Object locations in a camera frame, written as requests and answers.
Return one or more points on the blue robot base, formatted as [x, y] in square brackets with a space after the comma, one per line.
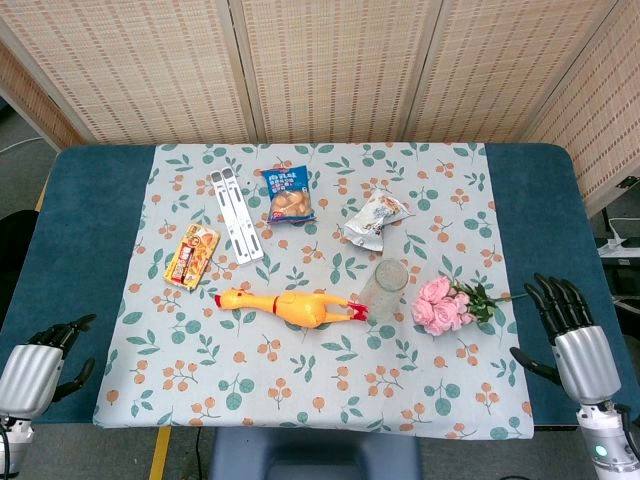
[315, 455]

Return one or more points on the clear glass cup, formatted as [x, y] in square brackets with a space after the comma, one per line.
[384, 292]

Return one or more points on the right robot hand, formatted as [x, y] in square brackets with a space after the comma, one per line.
[582, 355]

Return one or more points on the yellow rubber chicken toy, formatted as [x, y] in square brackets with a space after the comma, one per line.
[295, 305]

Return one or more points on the white folding stand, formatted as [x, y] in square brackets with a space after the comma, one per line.
[236, 215]

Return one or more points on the blue snack bag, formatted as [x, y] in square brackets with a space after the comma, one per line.
[289, 196]

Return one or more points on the woven folding screen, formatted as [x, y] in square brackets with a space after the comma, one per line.
[320, 70]

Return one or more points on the blue table cover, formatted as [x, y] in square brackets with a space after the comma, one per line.
[75, 240]

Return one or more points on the white power strip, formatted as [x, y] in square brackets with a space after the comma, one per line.
[617, 244]

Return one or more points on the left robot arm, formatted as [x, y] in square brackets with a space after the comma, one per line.
[11, 442]

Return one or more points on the black chair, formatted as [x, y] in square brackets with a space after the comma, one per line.
[14, 250]

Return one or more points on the orange curry box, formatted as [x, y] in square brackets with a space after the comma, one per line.
[192, 257]

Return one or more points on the pink rose bouquet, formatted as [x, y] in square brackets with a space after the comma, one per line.
[445, 310]

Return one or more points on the floral tablecloth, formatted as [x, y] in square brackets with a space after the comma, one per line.
[315, 350]

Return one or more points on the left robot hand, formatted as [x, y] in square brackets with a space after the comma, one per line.
[30, 372]

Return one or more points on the silver snack bag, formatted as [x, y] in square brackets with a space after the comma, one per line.
[375, 220]

